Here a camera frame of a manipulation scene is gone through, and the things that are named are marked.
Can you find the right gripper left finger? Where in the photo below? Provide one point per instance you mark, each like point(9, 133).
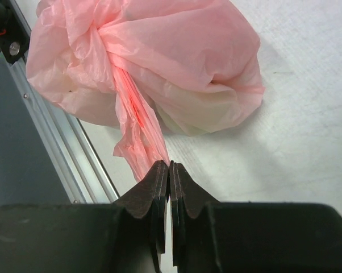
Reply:
point(127, 235)

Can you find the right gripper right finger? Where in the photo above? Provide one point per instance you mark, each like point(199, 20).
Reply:
point(213, 236)

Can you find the pink plastic bag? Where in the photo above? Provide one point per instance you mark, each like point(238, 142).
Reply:
point(138, 65)

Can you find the aluminium front rail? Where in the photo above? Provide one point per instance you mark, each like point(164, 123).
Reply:
point(78, 166)

